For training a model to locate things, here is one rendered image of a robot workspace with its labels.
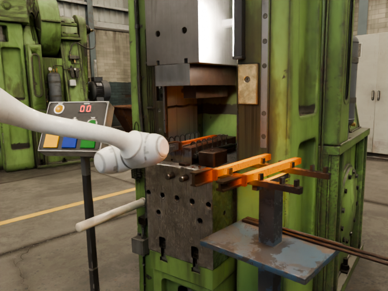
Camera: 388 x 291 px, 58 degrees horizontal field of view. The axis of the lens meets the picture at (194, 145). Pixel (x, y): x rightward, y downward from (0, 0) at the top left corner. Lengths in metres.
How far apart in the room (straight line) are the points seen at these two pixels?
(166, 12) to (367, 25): 6.10
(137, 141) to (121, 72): 9.67
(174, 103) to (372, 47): 5.17
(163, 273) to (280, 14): 1.30
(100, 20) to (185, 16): 9.26
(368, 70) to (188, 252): 5.50
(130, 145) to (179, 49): 0.59
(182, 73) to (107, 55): 9.06
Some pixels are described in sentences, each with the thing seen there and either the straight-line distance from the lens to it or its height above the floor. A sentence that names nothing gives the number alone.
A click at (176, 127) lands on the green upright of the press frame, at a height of 1.05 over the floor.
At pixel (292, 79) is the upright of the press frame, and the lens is 1.50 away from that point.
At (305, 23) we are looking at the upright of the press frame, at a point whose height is 1.56.
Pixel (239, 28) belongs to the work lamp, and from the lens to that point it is 1.55.
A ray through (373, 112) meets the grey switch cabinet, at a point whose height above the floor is 0.79.
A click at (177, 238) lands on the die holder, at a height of 0.57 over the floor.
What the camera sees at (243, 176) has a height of 0.99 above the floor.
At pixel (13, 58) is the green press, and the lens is 6.24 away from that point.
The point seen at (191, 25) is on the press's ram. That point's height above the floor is 1.52.
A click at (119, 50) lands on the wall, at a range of 10.84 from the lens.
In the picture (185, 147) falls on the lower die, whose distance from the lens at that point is 1.59.
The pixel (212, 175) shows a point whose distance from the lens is 1.12.
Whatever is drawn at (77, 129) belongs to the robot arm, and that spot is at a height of 1.14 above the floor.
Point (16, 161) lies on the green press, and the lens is 6.23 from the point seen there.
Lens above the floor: 1.26
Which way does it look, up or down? 9 degrees down
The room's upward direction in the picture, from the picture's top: 1 degrees counter-clockwise
